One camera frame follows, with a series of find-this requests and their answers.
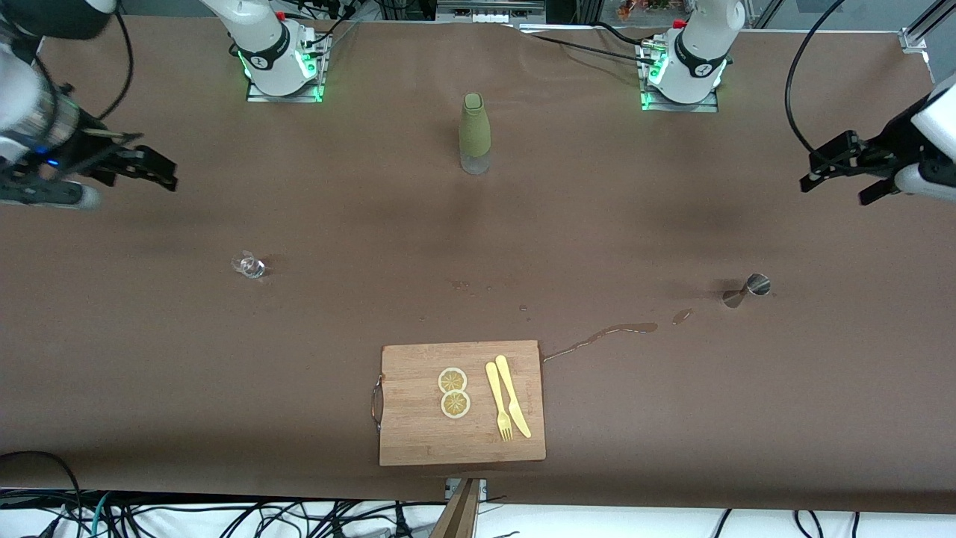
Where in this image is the black looped cable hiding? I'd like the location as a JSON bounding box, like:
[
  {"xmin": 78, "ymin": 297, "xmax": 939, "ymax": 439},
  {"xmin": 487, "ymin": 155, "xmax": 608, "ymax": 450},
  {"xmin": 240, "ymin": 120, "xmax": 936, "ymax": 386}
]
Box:
[{"xmin": 0, "ymin": 451, "xmax": 84, "ymax": 524}]

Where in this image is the orange clutter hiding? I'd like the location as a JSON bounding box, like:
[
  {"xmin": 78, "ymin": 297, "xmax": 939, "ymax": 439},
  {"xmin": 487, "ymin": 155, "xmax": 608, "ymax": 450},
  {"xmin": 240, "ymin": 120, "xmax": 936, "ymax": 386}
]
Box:
[{"xmin": 618, "ymin": 0, "xmax": 692, "ymax": 19}]

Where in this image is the wooden beam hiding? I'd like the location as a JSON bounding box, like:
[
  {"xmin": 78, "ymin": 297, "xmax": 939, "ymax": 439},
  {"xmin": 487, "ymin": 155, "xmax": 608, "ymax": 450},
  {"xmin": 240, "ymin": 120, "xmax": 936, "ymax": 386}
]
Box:
[{"xmin": 432, "ymin": 478, "xmax": 482, "ymax": 538}]

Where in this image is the steel jigger measuring cup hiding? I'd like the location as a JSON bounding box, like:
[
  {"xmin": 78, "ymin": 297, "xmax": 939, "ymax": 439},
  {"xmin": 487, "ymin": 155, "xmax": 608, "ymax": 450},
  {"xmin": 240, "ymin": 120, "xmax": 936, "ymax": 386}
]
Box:
[{"xmin": 722, "ymin": 273, "xmax": 772, "ymax": 309}]

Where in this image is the small clear glass cup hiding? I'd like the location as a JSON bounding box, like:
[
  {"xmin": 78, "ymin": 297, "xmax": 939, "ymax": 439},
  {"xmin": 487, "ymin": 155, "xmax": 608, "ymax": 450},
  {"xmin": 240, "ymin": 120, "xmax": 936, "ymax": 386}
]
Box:
[{"xmin": 230, "ymin": 251, "xmax": 267, "ymax": 281}]

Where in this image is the spilled liquid streak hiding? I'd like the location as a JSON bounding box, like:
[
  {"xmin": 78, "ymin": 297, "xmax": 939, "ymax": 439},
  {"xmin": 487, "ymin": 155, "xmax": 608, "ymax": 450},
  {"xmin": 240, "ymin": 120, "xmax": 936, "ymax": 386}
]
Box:
[{"xmin": 543, "ymin": 322, "xmax": 659, "ymax": 364}]

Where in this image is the brown table cover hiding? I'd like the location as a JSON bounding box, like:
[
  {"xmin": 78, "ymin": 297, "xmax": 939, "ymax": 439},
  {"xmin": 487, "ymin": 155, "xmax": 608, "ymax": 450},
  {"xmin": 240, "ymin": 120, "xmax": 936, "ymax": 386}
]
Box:
[{"xmin": 0, "ymin": 13, "xmax": 956, "ymax": 516}]

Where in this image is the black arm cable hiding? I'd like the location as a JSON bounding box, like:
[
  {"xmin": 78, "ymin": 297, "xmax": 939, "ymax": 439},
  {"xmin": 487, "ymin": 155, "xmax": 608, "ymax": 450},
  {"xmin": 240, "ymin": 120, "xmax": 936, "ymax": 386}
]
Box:
[
  {"xmin": 783, "ymin": 0, "xmax": 850, "ymax": 155},
  {"xmin": 96, "ymin": 10, "xmax": 134, "ymax": 122}
]

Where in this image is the wooden cutting board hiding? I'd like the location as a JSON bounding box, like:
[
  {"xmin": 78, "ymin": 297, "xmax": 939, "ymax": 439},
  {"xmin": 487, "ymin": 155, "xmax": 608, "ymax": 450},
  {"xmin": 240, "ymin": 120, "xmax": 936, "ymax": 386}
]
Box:
[{"xmin": 372, "ymin": 340, "xmax": 547, "ymax": 467}]

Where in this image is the olive sleeved glass bottle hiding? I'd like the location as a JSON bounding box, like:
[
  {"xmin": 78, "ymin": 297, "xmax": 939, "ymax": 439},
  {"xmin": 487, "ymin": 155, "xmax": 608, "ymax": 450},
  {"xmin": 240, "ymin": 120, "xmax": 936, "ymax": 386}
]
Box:
[{"xmin": 459, "ymin": 93, "xmax": 492, "ymax": 176}]

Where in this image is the teal cable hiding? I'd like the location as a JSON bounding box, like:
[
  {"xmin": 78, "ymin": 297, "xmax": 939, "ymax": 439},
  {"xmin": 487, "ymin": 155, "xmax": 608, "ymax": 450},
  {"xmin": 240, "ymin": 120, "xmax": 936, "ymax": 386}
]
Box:
[{"xmin": 88, "ymin": 492, "xmax": 113, "ymax": 538}]

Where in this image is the yellow plastic fork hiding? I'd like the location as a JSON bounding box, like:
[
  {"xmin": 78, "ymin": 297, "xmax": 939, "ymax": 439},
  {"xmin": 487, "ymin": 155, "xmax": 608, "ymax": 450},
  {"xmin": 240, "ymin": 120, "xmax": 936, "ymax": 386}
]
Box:
[{"xmin": 485, "ymin": 362, "xmax": 515, "ymax": 442}]

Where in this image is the aluminium frame corner post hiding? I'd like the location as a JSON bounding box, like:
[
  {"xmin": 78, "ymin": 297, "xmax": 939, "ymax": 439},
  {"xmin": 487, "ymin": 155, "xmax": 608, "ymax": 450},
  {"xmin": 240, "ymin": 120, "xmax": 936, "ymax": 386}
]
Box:
[{"xmin": 899, "ymin": 0, "xmax": 956, "ymax": 55}]

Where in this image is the yellow plastic knife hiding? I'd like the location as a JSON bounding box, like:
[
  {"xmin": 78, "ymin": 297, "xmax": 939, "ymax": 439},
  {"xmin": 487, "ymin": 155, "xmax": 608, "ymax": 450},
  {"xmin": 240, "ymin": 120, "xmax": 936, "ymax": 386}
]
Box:
[{"xmin": 495, "ymin": 355, "xmax": 533, "ymax": 439}]

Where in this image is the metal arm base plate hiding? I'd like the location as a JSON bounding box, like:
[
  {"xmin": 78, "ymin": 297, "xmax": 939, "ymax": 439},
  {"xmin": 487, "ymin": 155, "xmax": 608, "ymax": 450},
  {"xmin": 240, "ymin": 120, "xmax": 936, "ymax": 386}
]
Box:
[
  {"xmin": 246, "ymin": 30, "xmax": 333, "ymax": 104},
  {"xmin": 639, "ymin": 41, "xmax": 721, "ymax": 113}
]

